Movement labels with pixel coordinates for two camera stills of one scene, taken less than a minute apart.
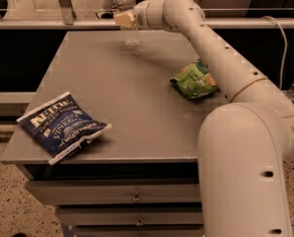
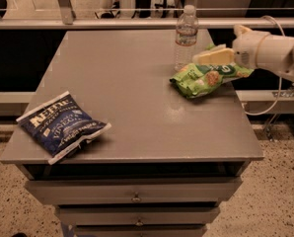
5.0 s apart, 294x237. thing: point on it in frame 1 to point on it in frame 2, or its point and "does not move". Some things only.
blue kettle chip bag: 61,126 does not move
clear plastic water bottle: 124,2 to 185,41
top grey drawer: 117,192 does not move
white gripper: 141,17 to 246,49
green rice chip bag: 195,80 does not move
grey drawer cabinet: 141,177 does not move
